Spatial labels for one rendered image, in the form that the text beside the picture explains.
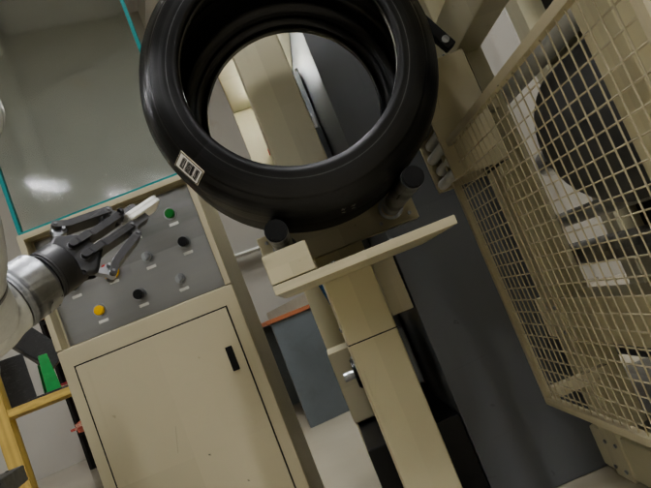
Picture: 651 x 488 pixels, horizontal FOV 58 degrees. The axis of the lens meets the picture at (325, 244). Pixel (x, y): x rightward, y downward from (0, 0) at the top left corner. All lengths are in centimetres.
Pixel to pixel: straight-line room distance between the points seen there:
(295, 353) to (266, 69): 276
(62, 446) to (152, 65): 811
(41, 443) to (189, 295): 736
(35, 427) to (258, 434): 742
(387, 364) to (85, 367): 90
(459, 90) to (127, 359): 119
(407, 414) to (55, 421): 781
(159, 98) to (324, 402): 320
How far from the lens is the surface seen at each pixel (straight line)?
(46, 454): 910
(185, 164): 113
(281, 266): 109
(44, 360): 458
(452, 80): 153
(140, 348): 182
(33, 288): 86
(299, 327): 407
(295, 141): 151
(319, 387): 410
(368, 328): 146
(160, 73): 118
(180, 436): 182
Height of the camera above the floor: 74
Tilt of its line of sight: 5 degrees up
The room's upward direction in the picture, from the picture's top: 22 degrees counter-clockwise
